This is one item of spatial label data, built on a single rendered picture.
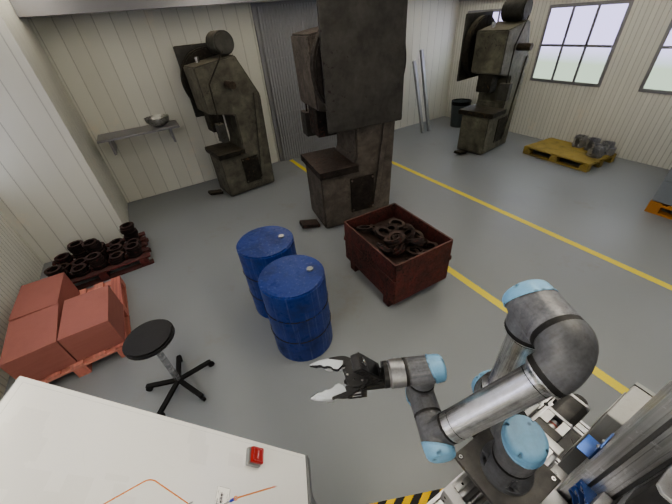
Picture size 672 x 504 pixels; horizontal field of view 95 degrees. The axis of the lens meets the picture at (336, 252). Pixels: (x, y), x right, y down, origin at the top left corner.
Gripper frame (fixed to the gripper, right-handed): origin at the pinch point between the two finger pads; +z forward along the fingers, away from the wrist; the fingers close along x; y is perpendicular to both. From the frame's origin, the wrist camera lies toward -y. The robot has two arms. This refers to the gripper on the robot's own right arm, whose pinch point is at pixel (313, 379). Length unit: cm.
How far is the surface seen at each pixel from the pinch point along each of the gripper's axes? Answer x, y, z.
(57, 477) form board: -15, 2, 61
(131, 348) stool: 81, 104, 133
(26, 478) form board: -15, -3, 64
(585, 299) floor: 120, 177, -248
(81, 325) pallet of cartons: 126, 132, 207
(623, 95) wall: 460, 129, -520
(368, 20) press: 306, -29, -67
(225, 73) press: 470, 41, 110
